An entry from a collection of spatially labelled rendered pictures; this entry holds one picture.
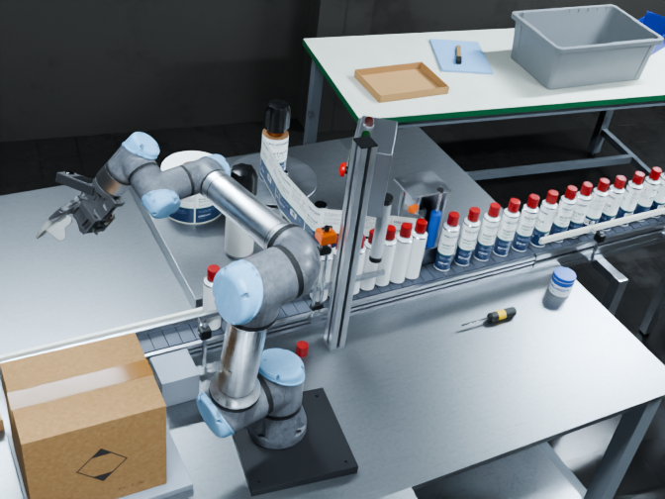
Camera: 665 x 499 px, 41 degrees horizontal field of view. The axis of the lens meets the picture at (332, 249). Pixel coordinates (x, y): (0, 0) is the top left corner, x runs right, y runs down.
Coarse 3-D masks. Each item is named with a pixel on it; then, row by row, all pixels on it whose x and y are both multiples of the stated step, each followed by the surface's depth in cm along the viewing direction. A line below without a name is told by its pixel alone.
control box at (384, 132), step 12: (360, 120) 223; (384, 120) 223; (360, 132) 217; (372, 132) 218; (384, 132) 218; (396, 132) 219; (384, 144) 214; (384, 156) 211; (384, 168) 213; (372, 180) 215; (384, 180) 215; (372, 192) 217; (384, 192) 217; (372, 204) 219; (372, 216) 222
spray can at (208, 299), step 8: (216, 264) 232; (208, 272) 230; (216, 272) 230; (208, 280) 232; (208, 288) 232; (208, 296) 234; (208, 304) 235; (208, 320) 239; (216, 320) 239; (216, 328) 241
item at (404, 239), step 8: (408, 224) 256; (400, 232) 256; (408, 232) 255; (400, 240) 256; (408, 240) 256; (400, 248) 258; (408, 248) 258; (400, 256) 259; (408, 256) 260; (400, 264) 261; (392, 272) 264; (400, 272) 263; (392, 280) 266; (400, 280) 265
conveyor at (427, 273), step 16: (496, 256) 282; (512, 256) 283; (432, 272) 272; (448, 272) 273; (384, 288) 264; (400, 288) 265; (288, 304) 254; (304, 304) 254; (224, 320) 246; (144, 336) 237; (160, 336) 238; (176, 336) 239; (192, 336) 239; (144, 352) 233
